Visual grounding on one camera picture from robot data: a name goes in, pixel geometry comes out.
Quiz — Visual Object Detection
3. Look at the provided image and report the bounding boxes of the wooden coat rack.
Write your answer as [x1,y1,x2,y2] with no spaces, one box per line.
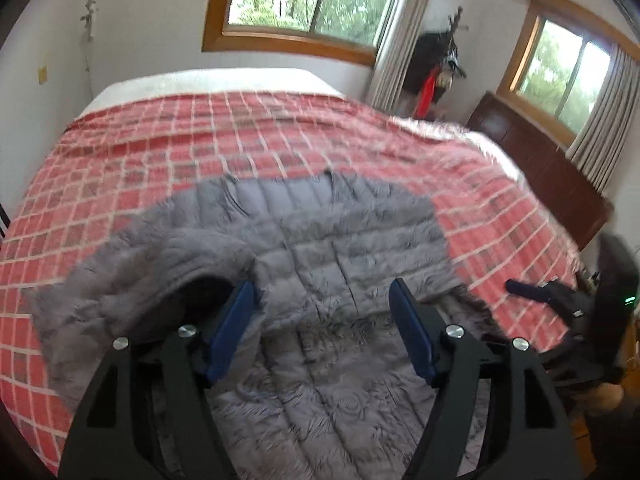
[446,7,471,38]

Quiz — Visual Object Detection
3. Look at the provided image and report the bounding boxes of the metal wall pipe fixture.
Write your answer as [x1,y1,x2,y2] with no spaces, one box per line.
[80,0,99,98]

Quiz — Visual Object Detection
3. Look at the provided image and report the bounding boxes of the long grey curtain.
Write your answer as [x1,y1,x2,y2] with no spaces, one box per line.
[365,0,441,111]

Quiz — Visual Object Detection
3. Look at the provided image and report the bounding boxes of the grey quilted jacket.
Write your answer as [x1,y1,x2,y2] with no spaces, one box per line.
[27,170,496,480]

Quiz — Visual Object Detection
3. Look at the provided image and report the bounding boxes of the dark hanging coat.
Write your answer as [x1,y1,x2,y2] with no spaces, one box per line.
[402,32,468,106]

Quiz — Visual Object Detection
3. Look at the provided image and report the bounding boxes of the bed with red plaid cover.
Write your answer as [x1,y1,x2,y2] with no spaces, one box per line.
[0,87,583,466]

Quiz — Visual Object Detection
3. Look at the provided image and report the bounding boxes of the dark wooden headboard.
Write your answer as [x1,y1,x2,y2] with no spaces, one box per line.
[465,91,615,251]

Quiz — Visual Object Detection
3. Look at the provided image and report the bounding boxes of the wide wooden-framed window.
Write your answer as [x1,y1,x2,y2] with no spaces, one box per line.
[202,0,416,66]

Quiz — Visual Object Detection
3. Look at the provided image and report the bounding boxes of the narrow wooden-framed window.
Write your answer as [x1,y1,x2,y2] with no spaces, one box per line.
[497,0,636,146]

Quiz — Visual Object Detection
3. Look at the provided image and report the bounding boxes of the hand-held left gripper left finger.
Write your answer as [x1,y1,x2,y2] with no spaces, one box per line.
[59,280,261,480]

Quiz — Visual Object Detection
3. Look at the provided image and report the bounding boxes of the white mattress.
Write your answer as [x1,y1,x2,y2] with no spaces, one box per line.
[82,67,346,111]

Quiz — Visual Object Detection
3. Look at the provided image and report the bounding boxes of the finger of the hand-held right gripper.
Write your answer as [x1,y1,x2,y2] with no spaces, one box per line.
[505,279,566,312]

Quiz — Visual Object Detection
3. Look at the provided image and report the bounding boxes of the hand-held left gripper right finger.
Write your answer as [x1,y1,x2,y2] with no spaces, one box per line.
[389,278,583,480]

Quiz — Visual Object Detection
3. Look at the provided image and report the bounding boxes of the red hanging cloth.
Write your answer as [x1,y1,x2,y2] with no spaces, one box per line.
[417,72,437,119]

